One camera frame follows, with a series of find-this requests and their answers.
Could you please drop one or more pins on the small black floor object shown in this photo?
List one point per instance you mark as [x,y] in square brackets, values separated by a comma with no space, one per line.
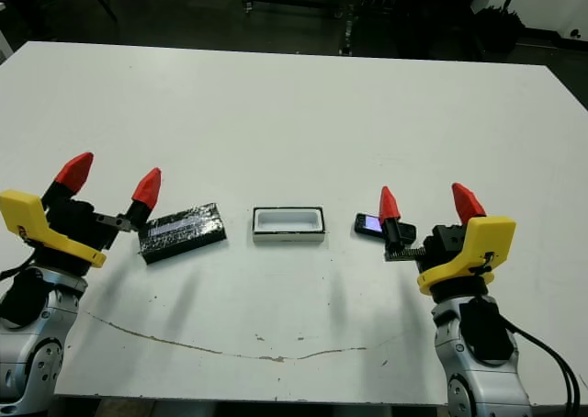
[574,32]

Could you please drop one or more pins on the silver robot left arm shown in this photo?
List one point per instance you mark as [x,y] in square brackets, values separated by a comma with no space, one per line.
[41,339]

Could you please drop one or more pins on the camera box base white inlay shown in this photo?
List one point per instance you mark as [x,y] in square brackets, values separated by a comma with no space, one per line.
[287,237]

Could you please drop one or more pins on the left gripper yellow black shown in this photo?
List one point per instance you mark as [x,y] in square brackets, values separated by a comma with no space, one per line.
[27,219]

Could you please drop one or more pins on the small black camera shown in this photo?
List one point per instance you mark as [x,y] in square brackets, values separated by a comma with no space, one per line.
[367,224]

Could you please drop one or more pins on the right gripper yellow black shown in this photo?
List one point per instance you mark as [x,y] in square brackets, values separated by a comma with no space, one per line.
[482,242]

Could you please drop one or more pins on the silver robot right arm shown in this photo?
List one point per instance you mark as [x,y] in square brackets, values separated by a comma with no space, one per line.
[464,343]

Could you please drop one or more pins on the black scuffed box lid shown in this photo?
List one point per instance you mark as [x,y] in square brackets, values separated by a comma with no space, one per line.
[184,233]

